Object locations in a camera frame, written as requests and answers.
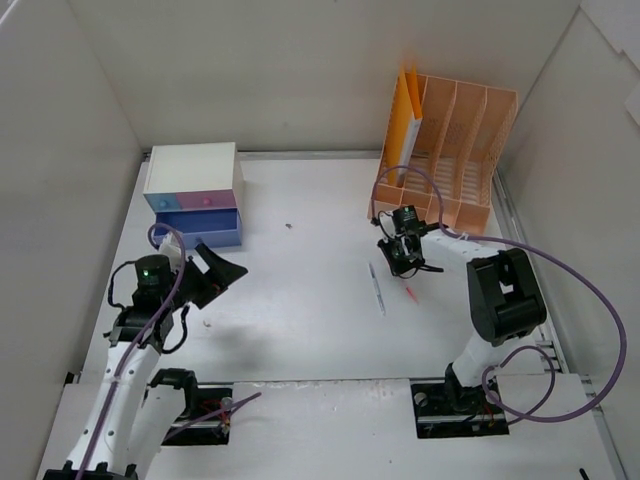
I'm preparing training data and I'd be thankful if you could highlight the red clear pen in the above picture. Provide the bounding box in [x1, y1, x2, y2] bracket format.
[405, 286, 419, 304]

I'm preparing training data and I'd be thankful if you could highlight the dark blue drawer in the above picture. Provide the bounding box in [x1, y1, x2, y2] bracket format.
[155, 208, 242, 250]

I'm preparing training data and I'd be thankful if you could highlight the pink drawer with knob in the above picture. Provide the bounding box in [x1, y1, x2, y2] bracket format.
[176, 190, 237, 210]

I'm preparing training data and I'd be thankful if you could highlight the orange folder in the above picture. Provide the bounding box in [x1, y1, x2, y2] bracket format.
[384, 65, 423, 187]

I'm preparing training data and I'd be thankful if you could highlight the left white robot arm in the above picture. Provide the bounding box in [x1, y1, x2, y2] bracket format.
[44, 244, 248, 479]

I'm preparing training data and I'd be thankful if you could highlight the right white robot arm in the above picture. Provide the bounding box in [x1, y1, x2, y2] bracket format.
[378, 206, 547, 412]

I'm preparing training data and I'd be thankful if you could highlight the blue clear pen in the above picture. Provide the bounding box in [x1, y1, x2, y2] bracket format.
[368, 262, 386, 316]

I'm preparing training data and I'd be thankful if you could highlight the white drawer box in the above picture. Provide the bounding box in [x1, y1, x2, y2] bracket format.
[144, 142, 245, 194]

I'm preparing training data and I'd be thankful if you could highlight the peach file organizer rack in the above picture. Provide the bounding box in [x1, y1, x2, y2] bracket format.
[368, 73, 519, 234]

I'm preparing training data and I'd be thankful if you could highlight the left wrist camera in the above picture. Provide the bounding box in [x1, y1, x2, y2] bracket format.
[158, 233, 182, 272]

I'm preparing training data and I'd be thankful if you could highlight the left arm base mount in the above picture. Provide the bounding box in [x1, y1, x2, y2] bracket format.
[162, 384, 233, 447]

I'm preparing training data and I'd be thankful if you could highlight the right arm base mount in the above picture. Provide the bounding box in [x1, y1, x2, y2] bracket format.
[410, 368, 509, 440]

